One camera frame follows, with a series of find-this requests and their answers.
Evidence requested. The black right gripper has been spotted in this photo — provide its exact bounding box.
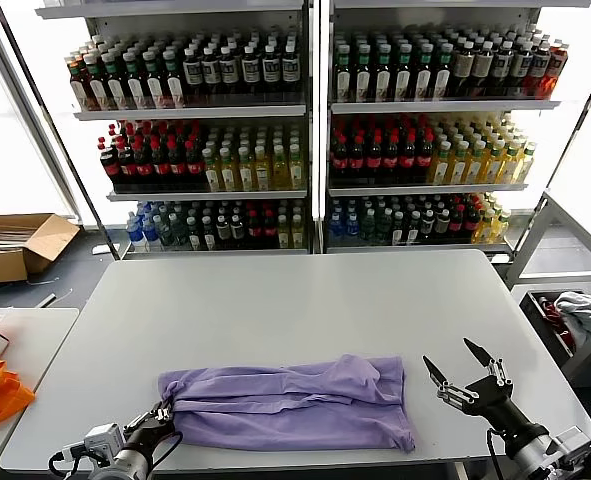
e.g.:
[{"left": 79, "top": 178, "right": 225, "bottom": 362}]
[{"left": 422, "top": 338, "right": 549, "bottom": 454}]

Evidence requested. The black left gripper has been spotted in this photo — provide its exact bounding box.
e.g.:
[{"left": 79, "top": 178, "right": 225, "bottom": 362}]
[{"left": 124, "top": 399, "right": 176, "bottom": 454}]

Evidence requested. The purple t-shirt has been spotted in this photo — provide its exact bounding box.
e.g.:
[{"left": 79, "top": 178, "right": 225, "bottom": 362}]
[{"left": 157, "top": 353, "right": 417, "bottom": 454}]

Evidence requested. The black plastic crate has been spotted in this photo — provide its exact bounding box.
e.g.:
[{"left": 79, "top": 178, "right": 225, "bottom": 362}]
[{"left": 517, "top": 288, "right": 591, "bottom": 389}]

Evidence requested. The red patterned cloth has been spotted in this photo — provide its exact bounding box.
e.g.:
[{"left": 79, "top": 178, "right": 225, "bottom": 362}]
[{"left": 537, "top": 294, "right": 576, "bottom": 354}]

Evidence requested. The white grey crumpled cloth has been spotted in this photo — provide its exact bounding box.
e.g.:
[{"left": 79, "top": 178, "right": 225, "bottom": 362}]
[{"left": 552, "top": 289, "right": 591, "bottom": 347}]

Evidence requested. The cola bottle red cap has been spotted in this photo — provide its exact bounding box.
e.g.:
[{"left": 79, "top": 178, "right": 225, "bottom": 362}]
[
  {"left": 331, "top": 133, "right": 350, "bottom": 181},
  {"left": 416, "top": 132, "right": 435, "bottom": 181},
  {"left": 169, "top": 140, "right": 189, "bottom": 186},
  {"left": 449, "top": 203, "right": 466, "bottom": 243},
  {"left": 398, "top": 132, "right": 418, "bottom": 181},
  {"left": 152, "top": 140, "right": 173, "bottom": 186},
  {"left": 99, "top": 142, "right": 123, "bottom": 187},
  {"left": 135, "top": 141, "right": 156, "bottom": 187},
  {"left": 364, "top": 133, "right": 384, "bottom": 181},
  {"left": 186, "top": 140, "right": 206, "bottom": 186},
  {"left": 348, "top": 133, "right": 367, "bottom": 181},
  {"left": 118, "top": 141, "right": 139, "bottom": 187},
  {"left": 263, "top": 210, "right": 280, "bottom": 250},
  {"left": 381, "top": 132, "right": 401, "bottom": 181},
  {"left": 247, "top": 210, "right": 264, "bottom": 250},
  {"left": 464, "top": 202, "right": 480, "bottom": 243}
]

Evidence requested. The dark drink bottle black label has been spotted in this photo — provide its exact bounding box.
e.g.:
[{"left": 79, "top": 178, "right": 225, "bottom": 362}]
[
  {"left": 231, "top": 214, "right": 248, "bottom": 251},
  {"left": 242, "top": 45, "right": 263, "bottom": 102},
  {"left": 221, "top": 45, "right": 242, "bottom": 103},
  {"left": 202, "top": 46, "right": 223, "bottom": 104},
  {"left": 263, "top": 44, "right": 283, "bottom": 101},
  {"left": 492, "top": 39, "right": 515, "bottom": 97},
  {"left": 528, "top": 40, "right": 552, "bottom": 97},
  {"left": 217, "top": 215, "right": 233, "bottom": 251},
  {"left": 183, "top": 47, "right": 204, "bottom": 106},
  {"left": 435, "top": 207, "right": 452, "bottom": 244},
  {"left": 282, "top": 43, "right": 303, "bottom": 101},
  {"left": 511, "top": 39, "right": 534, "bottom": 97},
  {"left": 420, "top": 208, "right": 437, "bottom": 244}
]

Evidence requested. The green water bottle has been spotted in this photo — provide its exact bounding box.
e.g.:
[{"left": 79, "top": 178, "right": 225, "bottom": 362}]
[
  {"left": 157, "top": 215, "right": 174, "bottom": 249},
  {"left": 376, "top": 207, "right": 392, "bottom": 245},
  {"left": 360, "top": 207, "right": 378, "bottom": 245}
]

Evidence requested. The brown cardboard box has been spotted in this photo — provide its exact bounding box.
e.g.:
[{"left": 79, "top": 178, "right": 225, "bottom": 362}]
[{"left": 0, "top": 213, "right": 81, "bottom": 286}]

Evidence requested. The white sticks bundle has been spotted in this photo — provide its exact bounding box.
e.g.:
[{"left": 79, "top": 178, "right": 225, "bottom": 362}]
[{"left": 0, "top": 227, "right": 37, "bottom": 255}]

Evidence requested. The grey metal shelf rack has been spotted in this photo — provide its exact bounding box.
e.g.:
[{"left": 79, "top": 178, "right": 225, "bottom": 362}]
[
  {"left": 319, "top": 0, "right": 564, "bottom": 254},
  {"left": 35, "top": 0, "right": 322, "bottom": 260}
]

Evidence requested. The dark bottle beige label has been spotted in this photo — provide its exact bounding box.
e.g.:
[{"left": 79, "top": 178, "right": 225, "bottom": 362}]
[
  {"left": 453, "top": 39, "right": 478, "bottom": 97},
  {"left": 473, "top": 39, "right": 496, "bottom": 97}
]

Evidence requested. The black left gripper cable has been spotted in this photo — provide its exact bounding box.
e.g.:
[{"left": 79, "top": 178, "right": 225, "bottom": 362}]
[{"left": 147, "top": 430, "right": 184, "bottom": 469}]

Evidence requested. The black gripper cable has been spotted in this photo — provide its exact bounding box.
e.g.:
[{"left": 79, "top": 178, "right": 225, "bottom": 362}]
[
  {"left": 147, "top": 430, "right": 184, "bottom": 469},
  {"left": 484, "top": 427, "right": 506, "bottom": 480}
]

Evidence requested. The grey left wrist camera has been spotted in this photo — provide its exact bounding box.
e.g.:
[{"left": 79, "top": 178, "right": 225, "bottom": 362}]
[{"left": 82, "top": 422, "right": 126, "bottom": 455}]

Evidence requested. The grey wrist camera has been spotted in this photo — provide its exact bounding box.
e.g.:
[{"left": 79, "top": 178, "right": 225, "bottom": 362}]
[
  {"left": 82, "top": 422, "right": 126, "bottom": 455},
  {"left": 549, "top": 425, "right": 591, "bottom": 464}
]

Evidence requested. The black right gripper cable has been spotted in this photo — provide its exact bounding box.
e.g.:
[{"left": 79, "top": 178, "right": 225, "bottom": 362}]
[{"left": 484, "top": 427, "right": 506, "bottom": 480}]

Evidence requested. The thin black left camera cable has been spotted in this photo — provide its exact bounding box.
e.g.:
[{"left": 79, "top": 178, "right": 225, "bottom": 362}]
[{"left": 48, "top": 442, "right": 94, "bottom": 474}]

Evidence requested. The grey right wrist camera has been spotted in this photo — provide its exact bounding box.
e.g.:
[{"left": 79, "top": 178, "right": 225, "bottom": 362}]
[{"left": 549, "top": 425, "right": 591, "bottom": 464}]

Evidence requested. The grey metal table frame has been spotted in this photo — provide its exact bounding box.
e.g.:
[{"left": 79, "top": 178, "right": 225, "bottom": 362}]
[{"left": 502, "top": 188, "right": 591, "bottom": 281}]

